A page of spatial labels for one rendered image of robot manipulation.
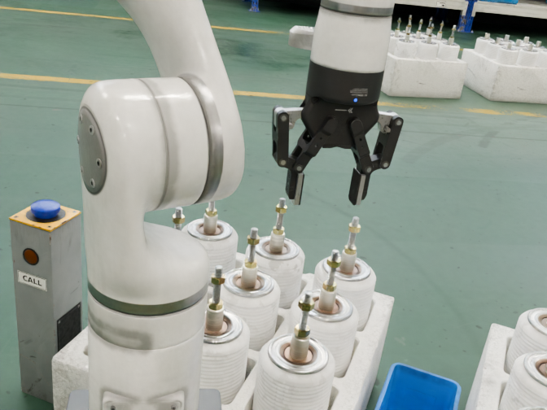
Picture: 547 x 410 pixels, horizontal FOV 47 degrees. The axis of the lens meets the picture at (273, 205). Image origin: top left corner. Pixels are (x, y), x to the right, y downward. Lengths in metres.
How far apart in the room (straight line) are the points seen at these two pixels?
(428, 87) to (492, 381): 2.37
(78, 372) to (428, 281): 0.90
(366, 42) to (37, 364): 0.72
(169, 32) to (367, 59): 0.22
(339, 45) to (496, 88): 2.82
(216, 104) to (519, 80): 3.08
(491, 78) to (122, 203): 3.09
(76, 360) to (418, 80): 2.54
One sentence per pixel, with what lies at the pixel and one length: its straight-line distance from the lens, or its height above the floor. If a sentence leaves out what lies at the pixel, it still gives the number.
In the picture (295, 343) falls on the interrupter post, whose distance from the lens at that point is 0.78.
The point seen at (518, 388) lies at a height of 0.23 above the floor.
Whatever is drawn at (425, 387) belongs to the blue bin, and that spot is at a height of 0.09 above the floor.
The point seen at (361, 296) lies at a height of 0.23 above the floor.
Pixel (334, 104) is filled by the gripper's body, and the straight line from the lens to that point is 0.65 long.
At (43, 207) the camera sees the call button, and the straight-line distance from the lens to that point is 0.94.
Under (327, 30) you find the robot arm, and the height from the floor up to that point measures 0.65.
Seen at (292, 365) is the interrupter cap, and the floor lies 0.25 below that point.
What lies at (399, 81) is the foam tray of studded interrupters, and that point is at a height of 0.07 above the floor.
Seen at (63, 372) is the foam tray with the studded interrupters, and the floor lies 0.16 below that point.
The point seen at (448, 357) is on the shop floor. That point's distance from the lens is 1.30.
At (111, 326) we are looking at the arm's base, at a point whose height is 0.46.
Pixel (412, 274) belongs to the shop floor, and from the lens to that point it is 1.55.
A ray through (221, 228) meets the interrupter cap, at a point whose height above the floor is 0.25.
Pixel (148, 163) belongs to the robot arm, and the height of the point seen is 0.59.
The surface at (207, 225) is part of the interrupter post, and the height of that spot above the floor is 0.26.
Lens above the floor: 0.74
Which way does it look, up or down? 25 degrees down
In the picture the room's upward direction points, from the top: 7 degrees clockwise
